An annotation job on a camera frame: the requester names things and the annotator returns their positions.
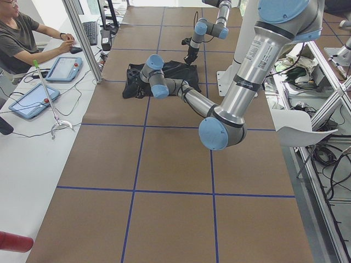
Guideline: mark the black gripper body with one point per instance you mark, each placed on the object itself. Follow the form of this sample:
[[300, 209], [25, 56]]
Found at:
[[191, 52], [139, 88]]

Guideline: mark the black graphic t-shirt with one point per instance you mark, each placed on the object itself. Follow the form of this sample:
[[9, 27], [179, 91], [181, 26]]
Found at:
[[171, 69]]

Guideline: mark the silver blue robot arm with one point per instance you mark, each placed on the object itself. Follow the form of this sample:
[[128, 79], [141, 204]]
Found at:
[[203, 27], [275, 24]]

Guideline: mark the person's left hand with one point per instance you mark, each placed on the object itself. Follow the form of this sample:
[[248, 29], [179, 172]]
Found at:
[[66, 46]]

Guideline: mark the person's right hand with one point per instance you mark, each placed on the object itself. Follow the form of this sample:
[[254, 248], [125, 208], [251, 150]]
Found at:
[[67, 37]]

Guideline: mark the black monitor stand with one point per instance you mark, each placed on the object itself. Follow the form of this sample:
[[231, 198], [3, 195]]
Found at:
[[109, 22]]

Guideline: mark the black computer mouse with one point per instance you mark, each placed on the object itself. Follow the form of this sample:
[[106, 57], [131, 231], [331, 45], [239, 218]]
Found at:
[[75, 50]]

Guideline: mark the black keyboard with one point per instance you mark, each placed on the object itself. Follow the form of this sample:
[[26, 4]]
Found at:
[[91, 30]]

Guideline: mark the far teach pendant tablet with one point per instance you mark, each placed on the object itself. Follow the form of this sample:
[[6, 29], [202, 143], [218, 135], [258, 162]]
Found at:
[[65, 69]]

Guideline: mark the teach pendant tablet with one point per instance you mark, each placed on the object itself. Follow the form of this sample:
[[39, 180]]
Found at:
[[65, 69], [32, 103]]

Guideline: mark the reacher grabber stick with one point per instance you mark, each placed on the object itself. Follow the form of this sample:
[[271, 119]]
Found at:
[[58, 122]]

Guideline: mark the near teach pendant tablet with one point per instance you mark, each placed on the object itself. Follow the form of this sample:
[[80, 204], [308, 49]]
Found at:
[[32, 103]]

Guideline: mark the seated person in grey shirt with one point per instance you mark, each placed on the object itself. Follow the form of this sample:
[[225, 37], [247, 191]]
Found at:
[[18, 46]]

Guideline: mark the white plastic chair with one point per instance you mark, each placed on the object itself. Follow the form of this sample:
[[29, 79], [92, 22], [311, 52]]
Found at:
[[294, 128]]

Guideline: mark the red cylinder bottle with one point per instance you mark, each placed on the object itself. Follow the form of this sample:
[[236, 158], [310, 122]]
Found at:
[[15, 243]]

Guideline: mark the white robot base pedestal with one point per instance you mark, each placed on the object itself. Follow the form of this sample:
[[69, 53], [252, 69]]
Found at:
[[246, 36]]

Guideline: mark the aluminium frame post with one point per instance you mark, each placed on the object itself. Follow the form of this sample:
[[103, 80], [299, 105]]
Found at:
[[73, 15]]

